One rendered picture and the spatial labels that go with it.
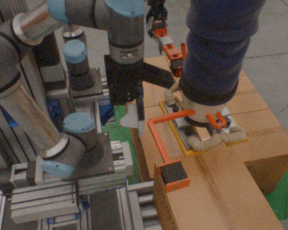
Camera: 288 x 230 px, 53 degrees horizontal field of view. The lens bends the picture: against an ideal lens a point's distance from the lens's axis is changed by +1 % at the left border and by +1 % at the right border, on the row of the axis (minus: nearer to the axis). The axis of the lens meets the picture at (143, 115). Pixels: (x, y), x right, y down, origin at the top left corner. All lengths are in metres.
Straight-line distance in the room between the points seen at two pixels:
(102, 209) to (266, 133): 1.24
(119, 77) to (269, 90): 2.80
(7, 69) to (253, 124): 1.71
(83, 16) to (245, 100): 1.89
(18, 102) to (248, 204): 0.97
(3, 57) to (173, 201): 0.85
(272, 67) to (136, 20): 3.22
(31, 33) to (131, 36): 0.39
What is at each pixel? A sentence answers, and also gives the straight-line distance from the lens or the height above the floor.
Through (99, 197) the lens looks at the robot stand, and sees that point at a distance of 2.13.
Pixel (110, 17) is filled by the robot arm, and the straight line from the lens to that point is 0.56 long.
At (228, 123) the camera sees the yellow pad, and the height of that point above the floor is 1.14.
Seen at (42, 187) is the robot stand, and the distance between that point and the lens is 1.37.
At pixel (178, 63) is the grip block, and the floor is 1.25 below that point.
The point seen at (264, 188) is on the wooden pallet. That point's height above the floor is 0.10.
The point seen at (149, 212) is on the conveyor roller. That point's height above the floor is 0.55.
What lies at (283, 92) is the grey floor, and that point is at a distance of 3.41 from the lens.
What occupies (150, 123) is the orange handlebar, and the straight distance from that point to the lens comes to 1.13.
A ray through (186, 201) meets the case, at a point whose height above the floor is 0.95.
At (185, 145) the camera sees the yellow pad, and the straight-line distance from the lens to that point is 1.22.
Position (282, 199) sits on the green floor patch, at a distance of 2.57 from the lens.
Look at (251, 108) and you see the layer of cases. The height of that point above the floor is 0.54.
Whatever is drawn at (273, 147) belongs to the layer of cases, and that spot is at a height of 0.54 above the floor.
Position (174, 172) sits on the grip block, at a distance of 0.99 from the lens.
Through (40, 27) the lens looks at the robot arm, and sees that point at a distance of 0.86.
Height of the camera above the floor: 2.10
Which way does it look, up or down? 48 degrees down
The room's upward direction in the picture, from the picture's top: straight up
